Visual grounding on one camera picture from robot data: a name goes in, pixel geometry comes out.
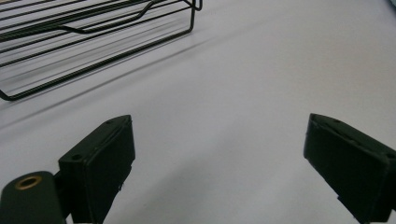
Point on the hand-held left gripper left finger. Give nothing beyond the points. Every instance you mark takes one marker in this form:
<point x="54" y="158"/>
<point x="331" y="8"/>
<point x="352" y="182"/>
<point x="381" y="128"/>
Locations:
<point x="99" y="161"/>

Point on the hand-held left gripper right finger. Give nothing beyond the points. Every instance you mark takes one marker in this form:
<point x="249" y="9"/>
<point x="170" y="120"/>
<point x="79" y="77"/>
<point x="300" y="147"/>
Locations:
<point x="351" y="168"/>

